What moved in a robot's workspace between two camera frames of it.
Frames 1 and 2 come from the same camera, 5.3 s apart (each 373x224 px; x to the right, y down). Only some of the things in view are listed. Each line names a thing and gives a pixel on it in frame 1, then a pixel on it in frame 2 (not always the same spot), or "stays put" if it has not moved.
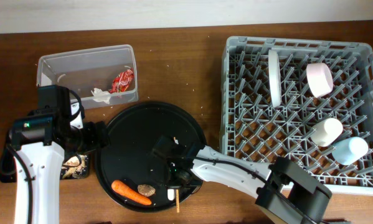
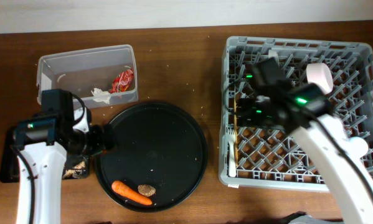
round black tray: (127, 170) stays put
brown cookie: (146, 190) stays put
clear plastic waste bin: (101, 76) stays put
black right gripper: (191, 185) → (243, 114)
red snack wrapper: (121, 81) stays put
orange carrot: (118, 186) stays put
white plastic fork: (170, 194) → (231, 137)
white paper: (100, 96) stays put
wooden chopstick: (177, 193) → (235, 129)
